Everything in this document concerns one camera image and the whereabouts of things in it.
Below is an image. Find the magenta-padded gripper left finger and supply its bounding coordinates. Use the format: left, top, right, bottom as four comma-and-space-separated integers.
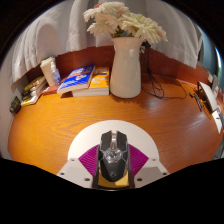
56, 144, 101, 189

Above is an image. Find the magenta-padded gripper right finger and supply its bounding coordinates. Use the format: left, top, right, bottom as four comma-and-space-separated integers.
127, 144, 170, 190

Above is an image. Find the grey black computer mouse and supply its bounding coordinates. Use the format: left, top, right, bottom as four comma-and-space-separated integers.
97, 130, 130, 183

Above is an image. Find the white yellow black mouse pad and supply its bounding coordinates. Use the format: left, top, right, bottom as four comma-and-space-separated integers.
67, 119, 160, 189

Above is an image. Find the white paper sheet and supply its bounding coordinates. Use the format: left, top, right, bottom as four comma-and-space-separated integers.
211, 108, 224, 134

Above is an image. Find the white book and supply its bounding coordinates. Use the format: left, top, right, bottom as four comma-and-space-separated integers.
20, 89, 48, 108

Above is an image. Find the red-brown flat book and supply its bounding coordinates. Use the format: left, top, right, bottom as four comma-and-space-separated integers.
41, 84, 59, 96

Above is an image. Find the dark green mug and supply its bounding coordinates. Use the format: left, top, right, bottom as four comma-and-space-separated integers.
9, 95, 22, 115

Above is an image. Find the black yellow-lettered book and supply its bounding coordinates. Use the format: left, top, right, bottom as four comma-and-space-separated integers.
20, 83, 47, 100

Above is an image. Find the orange cover book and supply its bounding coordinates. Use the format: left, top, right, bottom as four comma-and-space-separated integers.
71, 66, 111, 98

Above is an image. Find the white slanted device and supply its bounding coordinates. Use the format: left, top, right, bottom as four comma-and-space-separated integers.
196, 81, 219, 114

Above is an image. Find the clear pump bottle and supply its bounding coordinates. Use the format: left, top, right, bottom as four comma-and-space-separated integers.
50, 63, 62, 87

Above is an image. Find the white ceramic vase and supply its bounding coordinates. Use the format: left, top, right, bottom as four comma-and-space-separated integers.
109, 36, 143, 99

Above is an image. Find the cream tumbler cup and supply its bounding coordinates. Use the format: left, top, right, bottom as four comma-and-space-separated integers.
39, 55, 57, 88

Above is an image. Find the glass window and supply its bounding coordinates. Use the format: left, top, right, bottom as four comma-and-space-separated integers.
199, 29, 224, 88

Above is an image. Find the white pleated curtain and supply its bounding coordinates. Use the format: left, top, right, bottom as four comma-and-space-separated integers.
11, 0, 204, 84

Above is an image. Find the white pink flower bouquet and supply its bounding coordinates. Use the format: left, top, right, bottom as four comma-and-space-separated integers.
82, 1, 169, 46

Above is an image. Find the black cable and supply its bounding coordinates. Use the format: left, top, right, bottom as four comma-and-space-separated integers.
139, 41, 189, 100

